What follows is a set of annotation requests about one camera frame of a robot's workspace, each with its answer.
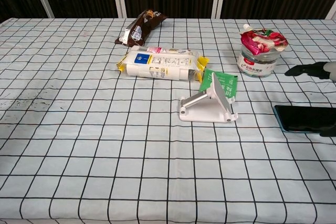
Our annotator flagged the white folding phone stand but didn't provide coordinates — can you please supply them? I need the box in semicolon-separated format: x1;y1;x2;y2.
178;72;239;124

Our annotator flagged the brown chocolate snack wrapper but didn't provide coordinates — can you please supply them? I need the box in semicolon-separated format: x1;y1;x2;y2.
114;8;167;46

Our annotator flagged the green sachet packet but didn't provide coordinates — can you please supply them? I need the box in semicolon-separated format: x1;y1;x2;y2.
198;68;238;101

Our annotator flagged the red spout pouch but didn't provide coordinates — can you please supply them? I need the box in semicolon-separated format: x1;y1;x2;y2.
239;24;289;56

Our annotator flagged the black smartphone with blue edge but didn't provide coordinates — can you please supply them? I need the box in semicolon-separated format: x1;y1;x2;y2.
273;105;336;133

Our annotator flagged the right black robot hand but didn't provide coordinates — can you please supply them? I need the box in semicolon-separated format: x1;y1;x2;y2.
285;61;336;137

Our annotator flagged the clear jar with white label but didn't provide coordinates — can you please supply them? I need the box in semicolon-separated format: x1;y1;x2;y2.
237;44;279;78

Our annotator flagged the white yellow snack package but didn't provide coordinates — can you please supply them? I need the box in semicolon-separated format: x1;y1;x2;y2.
116;45;209;82

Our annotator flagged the white black checkered tablecloth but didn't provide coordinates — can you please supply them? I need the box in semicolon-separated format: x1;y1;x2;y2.
0;18;336;224

